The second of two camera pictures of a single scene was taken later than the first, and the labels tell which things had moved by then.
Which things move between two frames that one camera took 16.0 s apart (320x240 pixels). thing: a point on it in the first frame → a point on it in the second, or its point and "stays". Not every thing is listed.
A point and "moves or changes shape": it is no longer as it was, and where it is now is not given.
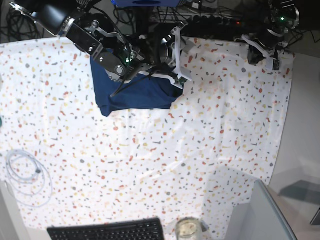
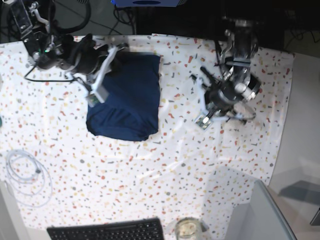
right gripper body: (270, 37) → (221, 95)
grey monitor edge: (263, 219) stays
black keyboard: (144, 229) stays
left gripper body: (163, 47) → (83, 57)
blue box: (147, 3) stays
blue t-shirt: (144, 92) moves or changes shape
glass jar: (188, 228) stays
